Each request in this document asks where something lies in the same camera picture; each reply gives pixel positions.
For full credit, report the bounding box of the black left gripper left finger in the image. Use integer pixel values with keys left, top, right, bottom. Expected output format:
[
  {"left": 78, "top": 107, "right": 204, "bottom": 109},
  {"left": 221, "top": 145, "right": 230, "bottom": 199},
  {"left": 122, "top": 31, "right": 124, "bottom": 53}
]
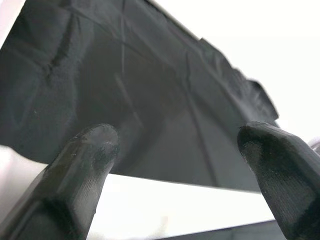
[{"left": 0, "top": 123, "right": 121, "bottom": 240}]

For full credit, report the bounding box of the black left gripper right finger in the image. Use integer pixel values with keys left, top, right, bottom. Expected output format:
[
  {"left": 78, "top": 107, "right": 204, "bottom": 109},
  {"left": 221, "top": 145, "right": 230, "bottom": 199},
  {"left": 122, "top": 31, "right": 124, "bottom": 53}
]
[{"left": 236, "top": 121, "right": 320, "bottom": 240}]

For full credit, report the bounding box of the black tablecloth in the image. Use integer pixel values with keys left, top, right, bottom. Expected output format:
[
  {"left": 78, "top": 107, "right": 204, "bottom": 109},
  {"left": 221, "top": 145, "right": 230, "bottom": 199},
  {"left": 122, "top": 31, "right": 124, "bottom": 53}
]
[{"left": 0, "top": 0, "right": 280, "bottom": 194}]

